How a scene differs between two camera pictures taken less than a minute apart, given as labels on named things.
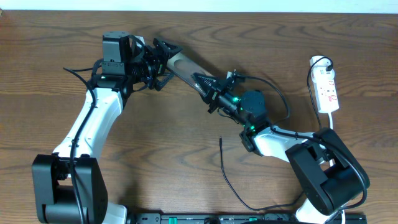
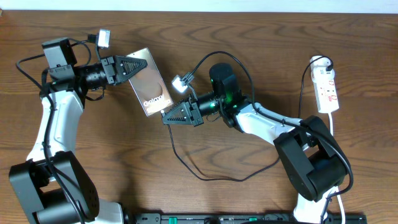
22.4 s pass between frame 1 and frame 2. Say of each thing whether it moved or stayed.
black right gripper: moved
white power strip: stayed
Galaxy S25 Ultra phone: moved
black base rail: stayed
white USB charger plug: stayed
